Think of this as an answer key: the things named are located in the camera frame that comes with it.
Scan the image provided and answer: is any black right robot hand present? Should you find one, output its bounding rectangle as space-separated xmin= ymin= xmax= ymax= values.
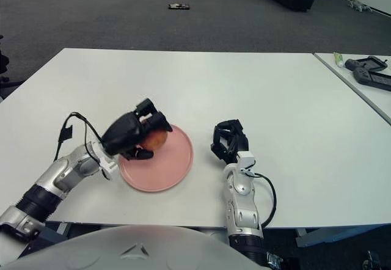
xmin=210 ymin=119 xmax=251 ymax=166

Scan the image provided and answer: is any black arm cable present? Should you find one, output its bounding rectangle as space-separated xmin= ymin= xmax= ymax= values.
xmin=54 ymin=112 xmax=106 ymax=162
xmin=253 ymin=172 xmax=277 ymax=230

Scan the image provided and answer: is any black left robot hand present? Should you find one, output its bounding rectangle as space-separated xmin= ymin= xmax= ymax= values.
xmin=100 ymin=98 xmax=174 ymax=161

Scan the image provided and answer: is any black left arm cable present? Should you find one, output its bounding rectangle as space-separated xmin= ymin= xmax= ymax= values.
xmin=54 ymin=112 xmax=106 ymax=162

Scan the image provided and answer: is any grey robot torso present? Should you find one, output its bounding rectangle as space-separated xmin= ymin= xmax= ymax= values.
xmin=0 ymin=224 xmax=263 ymax=270

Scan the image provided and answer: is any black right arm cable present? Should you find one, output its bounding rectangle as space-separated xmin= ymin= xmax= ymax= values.
xmin=253 ymin=172 xmax=277 ymax=230

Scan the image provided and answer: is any grey toy robot dog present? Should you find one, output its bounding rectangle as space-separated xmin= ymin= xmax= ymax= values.
xmin=348 ymin=0 xmax=372 ymax=13

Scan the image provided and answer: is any black office chair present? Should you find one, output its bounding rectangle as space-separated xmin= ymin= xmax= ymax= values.
xmin=0 ymin=34 xmax=24 ymax=100

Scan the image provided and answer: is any red yellow apple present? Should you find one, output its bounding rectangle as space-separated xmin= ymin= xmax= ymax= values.
xmin=141 ymin=120 xmax=168 ymax=151

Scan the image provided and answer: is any black flat controller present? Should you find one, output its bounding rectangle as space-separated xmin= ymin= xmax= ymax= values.
xmin=353 ymin=68 xmax=391 ymax=92

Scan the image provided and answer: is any pink round plate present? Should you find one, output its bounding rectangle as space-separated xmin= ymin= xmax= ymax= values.
xmin=118 ymin=123 xmax=194 ymax=193

